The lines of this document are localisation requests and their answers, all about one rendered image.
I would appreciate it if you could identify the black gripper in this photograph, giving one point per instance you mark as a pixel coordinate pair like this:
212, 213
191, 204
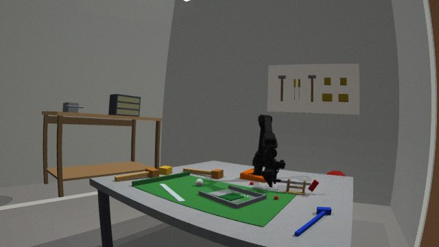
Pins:
269, 173

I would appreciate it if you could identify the blue putter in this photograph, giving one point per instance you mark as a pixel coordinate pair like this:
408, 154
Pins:
321, 211

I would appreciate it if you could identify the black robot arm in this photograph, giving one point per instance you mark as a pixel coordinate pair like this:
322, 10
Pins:
267, 145

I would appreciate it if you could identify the green putting mat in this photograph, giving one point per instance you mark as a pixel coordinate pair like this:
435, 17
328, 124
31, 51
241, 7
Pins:
258, 213

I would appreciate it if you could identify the white flat strip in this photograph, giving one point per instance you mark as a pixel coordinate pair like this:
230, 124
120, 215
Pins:
174, 194

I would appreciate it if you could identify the white golf ball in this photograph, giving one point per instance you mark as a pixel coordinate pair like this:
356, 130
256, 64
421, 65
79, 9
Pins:
199, 182

